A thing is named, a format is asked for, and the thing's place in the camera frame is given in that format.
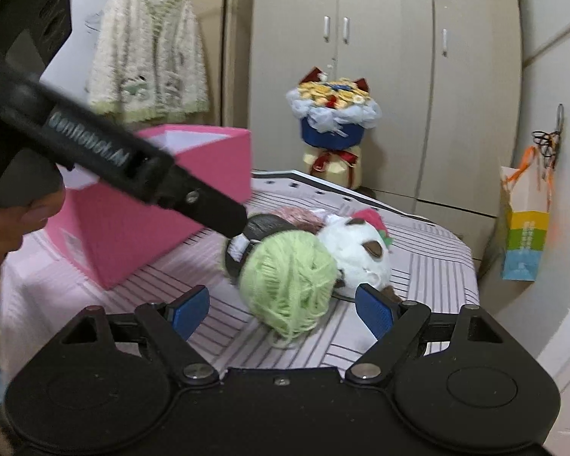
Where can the pink yarn ball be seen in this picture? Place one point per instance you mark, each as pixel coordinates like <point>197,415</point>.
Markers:
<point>299,218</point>

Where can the person's left hand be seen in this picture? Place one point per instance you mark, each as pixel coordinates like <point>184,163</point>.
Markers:
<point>9,228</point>

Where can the fluffy white green cardigan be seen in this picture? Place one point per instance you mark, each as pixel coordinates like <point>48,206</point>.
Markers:
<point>137,57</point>

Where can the striped tablecloth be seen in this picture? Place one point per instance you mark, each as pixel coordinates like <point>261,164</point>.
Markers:
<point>432,266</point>

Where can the flower bouquet blue wrap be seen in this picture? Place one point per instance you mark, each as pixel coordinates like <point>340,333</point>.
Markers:
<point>332,137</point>

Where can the white refrigerator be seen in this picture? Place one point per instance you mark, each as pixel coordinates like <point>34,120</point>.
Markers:
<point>565,199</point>

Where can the green yarn ball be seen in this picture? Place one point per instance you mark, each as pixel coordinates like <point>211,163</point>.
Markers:
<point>289,285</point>

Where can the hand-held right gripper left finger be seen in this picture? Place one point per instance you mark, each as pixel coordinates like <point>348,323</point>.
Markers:
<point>190,311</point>

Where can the pink cardboard box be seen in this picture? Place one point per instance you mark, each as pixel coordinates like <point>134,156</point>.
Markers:
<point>123,237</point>

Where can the beige wardrobe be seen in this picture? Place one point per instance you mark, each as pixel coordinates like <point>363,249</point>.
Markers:
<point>456,104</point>

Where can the dark grey yarn ball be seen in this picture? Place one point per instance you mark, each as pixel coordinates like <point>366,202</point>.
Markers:
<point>261,228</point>

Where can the white plush toy brown ears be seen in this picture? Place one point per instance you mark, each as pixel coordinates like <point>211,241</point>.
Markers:
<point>356,266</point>

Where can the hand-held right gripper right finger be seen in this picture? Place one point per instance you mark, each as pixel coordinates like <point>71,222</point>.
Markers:
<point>373,313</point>

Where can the colourful striped gift bag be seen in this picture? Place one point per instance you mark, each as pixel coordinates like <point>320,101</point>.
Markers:
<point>522,237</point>

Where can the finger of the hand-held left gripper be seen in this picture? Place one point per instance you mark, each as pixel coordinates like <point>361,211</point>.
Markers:
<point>209,204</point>

